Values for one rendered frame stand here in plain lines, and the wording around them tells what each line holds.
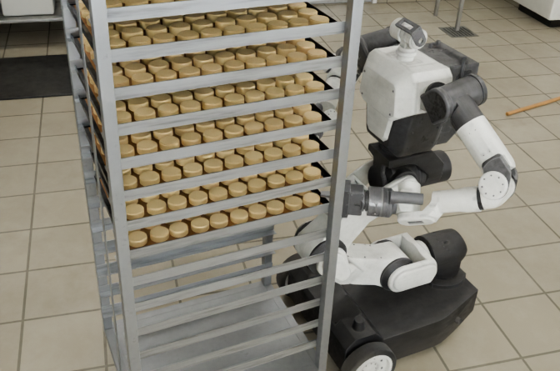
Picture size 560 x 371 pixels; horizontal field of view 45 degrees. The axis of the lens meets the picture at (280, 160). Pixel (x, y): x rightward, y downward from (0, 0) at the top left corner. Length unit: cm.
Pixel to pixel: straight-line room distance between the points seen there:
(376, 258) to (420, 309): 28
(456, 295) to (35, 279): 170
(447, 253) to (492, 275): 52
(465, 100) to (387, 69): 28
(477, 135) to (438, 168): 44
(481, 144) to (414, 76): 29
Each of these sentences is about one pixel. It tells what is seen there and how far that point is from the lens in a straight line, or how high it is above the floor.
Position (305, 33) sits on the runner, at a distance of 164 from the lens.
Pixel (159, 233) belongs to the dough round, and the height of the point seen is 79.
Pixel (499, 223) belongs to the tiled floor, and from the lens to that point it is 344.
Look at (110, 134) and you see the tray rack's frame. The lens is 154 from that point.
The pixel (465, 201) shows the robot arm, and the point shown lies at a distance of 192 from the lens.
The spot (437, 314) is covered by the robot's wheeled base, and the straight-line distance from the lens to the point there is 257.
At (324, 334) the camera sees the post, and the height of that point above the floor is 30.
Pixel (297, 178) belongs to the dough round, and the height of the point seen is 88.
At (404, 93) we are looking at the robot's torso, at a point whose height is 105.
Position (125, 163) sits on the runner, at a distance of 162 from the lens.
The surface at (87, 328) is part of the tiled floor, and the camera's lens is 273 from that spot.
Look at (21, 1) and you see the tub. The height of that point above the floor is 34.
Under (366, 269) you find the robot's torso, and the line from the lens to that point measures 243.
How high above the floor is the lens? 187
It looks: 31 degrees down
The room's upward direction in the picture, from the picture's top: 3 degrees clockwise
